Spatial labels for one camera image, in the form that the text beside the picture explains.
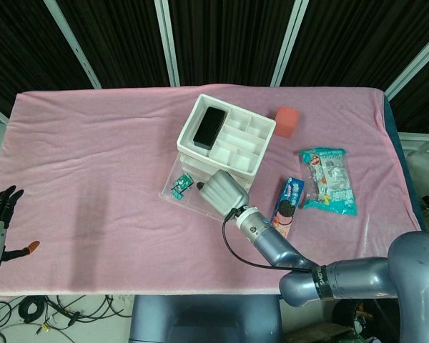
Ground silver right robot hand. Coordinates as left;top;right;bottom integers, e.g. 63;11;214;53
197;169;251;218

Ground white compartment tray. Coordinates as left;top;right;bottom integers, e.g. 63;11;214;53
177;93;277;194

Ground green candy packet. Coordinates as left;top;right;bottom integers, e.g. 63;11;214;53
171;172;194;192

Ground red foam cube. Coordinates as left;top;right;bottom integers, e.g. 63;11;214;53
273;106;301;139

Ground white partition post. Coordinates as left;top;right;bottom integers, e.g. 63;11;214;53
270;0;307;87
42;0;103;90
154;0;182;87
383;34;429;101

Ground blue Oreo cookie box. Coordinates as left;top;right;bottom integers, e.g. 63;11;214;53
270;177;306;239

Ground clear plastic tray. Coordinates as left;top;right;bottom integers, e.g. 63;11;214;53
159;151;237;219

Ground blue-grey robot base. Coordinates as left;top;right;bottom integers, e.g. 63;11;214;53
128;294;284;343

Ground teal snack bag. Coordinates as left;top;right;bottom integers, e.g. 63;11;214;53
299;146;358;217

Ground black floor cables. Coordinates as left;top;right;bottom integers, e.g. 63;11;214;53
0;294;129;337

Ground black rectangular box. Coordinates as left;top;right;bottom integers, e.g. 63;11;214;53
192;106;227;149

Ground pink table cloth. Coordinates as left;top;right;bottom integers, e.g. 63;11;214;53
0;84;425;297

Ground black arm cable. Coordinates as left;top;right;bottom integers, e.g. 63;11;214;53
222;207;320;277

